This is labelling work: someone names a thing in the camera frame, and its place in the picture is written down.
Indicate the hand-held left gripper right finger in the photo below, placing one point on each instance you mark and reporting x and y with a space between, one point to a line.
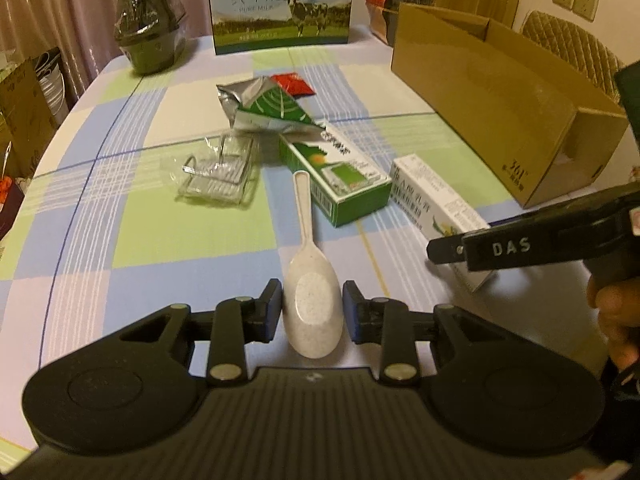
350 310

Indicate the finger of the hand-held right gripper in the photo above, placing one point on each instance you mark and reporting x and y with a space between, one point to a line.
445 249

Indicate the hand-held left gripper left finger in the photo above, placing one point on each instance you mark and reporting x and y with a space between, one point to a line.
272 307

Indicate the beige speckled spoon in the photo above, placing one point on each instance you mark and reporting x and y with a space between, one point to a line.
312 305

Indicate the narrow white medicine box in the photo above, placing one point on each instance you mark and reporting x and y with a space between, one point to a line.
425 185

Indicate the brown cardboard box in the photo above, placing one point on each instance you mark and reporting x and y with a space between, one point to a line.
475 85

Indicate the green leaf foil pouch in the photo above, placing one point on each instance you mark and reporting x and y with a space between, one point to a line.
270 105

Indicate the small red packet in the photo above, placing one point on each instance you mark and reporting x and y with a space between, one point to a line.
295 84

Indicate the checked tablecloth desktop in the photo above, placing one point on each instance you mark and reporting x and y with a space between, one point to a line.
150 240

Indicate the person's right hand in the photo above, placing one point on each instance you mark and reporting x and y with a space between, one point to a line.
617 310

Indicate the green white medicine box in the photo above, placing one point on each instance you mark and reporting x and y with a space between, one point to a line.
350 195

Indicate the quilted chair cover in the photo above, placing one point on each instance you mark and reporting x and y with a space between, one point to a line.
565 40

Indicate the dark red wooden tray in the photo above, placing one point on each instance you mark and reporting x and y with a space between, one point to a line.
10 215

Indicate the blue cow milk carton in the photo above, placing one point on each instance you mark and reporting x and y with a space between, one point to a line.
260 25

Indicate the small orange object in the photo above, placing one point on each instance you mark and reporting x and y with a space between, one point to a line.
4 187

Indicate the wrapped black bowl brown label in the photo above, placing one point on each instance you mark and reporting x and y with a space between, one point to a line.
150 35

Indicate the stack of white bowls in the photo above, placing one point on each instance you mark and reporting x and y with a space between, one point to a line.
52 90

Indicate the brown printed storage carton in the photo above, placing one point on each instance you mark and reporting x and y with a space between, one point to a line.
20 110

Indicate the pink shiny curtain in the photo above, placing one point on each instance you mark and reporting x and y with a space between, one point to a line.
60 0

